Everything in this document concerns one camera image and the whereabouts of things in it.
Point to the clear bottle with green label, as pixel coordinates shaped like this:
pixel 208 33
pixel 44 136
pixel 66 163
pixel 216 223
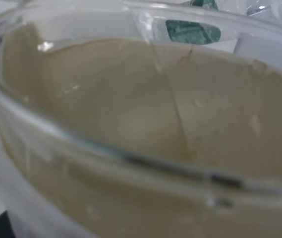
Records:
pixel 203 34

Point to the glass cup with blue sleeve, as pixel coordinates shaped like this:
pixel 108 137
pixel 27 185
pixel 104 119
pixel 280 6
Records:
pixel 108 129

